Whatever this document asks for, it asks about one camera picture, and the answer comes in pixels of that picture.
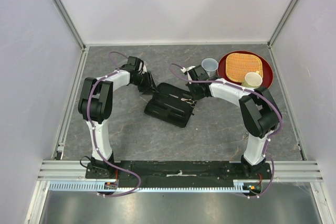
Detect blue slotted cable duct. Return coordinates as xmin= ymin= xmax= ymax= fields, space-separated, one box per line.
xmin=48 ymin=180 xmax=250 ymax=193

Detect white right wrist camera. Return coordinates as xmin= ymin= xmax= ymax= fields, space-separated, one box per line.
xmin=181 ymin=65 xmax=209 ymax=81

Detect silver thinning scissors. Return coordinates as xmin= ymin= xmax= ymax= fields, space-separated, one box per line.
xmin=168 ymin=94 xmax=196 ymax=108

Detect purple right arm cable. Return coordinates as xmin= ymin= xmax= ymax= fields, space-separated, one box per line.
xmin=169 ymin=63 xmax=284 ymax=200

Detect black zippered tool case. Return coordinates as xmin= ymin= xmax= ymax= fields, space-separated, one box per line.
xmin=144 ymin=82 xmax=194 ymax=128

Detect aluminium front frame rail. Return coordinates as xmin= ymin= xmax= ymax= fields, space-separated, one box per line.
xmin=37 ymin=160 xmax=323 ymax=182

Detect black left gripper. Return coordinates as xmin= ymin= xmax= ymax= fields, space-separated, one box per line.
xmin=132 ymin=72 xmax=159 ymax=97

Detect round red lacquer tray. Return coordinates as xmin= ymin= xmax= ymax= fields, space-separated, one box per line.
xmin=217 ymin=51 xmax=274 ymax=88

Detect pale blue footed mug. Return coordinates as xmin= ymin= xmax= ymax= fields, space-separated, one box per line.
xmin=201 ymin=58 xmax=218 ymax=77

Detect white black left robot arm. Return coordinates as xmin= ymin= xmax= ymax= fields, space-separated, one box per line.
xmin=78 ymin=70 xmax=156 ymax=179

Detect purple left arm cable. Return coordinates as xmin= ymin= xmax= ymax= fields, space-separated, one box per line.
xmin=86 ymin=51 xmax=142 ymax=198

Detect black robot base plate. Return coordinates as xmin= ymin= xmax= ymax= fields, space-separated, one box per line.
xmin=85 ymin=161 xmax=272 ymax=189

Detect woven bamboo basket tray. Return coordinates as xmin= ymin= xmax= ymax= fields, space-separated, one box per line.
xmin=225 ymin=53 xmax=264 ymax=82

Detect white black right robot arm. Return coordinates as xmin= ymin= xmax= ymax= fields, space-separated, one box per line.
xmin=186 ymin=79 xmax=282 ymax=179

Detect yellow-green ceramic mug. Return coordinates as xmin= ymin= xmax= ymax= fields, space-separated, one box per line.
xmin=241 ymin=72 xmax=263 ymax=89

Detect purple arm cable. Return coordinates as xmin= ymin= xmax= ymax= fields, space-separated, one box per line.
xmin=86 ymin=51 xmax=142 ymax=198
xmin=169 ymin=63 xmax=284 ymax=200

